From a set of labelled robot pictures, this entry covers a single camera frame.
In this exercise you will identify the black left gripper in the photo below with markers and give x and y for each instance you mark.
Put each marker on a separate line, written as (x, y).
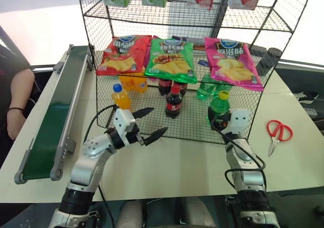
(132, 135)

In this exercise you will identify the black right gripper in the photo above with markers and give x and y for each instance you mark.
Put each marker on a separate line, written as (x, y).
(223, 121)

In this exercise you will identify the person's bare forearm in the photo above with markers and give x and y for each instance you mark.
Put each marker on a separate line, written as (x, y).
(22, 89)

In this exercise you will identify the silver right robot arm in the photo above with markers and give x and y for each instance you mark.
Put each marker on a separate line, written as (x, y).
(243, 162)

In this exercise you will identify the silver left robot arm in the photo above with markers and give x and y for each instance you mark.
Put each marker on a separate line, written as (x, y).
(86, 167)

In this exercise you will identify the green conveyor belt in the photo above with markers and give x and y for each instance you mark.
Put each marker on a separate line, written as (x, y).
(58, 111)

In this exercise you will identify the person's hand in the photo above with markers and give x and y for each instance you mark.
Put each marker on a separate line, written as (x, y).
(15, 125)

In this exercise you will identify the green soda bottle yellow cap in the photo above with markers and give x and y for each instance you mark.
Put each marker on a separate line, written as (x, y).
(219, 106)

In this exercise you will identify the cola bottle red cap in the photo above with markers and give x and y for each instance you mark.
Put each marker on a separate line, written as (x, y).
(173, 106)

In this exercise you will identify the orange soda bottle blue cap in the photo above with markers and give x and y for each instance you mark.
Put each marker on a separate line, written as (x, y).
(122, 100)

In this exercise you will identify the small blue object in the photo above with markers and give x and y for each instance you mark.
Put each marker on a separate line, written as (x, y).
(203, 63)

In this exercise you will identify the magenta chips bag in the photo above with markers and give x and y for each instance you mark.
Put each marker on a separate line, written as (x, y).
(234, 63)

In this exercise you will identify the green chips bag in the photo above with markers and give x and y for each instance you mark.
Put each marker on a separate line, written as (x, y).
(172, 61)

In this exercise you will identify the red chips bag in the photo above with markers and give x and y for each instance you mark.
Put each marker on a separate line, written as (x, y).
(121, 58)

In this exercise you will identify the black cylinder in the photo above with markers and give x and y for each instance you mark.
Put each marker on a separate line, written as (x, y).
(258, 51)
(269, 61)

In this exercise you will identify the grey rounded shape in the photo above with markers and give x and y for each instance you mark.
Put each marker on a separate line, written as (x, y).
(130, 214)

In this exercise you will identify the black shoe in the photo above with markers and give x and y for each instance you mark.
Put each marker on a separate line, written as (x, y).
(307, 96)

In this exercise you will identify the black wristband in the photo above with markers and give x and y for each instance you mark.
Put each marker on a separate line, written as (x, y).
(15, 109)

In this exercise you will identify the person's black shirt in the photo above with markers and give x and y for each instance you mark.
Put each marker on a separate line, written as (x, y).
(11, 56)

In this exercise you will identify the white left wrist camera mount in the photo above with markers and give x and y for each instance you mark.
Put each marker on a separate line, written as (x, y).
(122, 120)

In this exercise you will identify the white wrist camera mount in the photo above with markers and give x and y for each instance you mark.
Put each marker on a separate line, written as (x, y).
(122, 120)
(240, 118)

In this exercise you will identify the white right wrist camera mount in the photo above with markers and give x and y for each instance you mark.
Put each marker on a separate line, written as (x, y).
(240, 118)

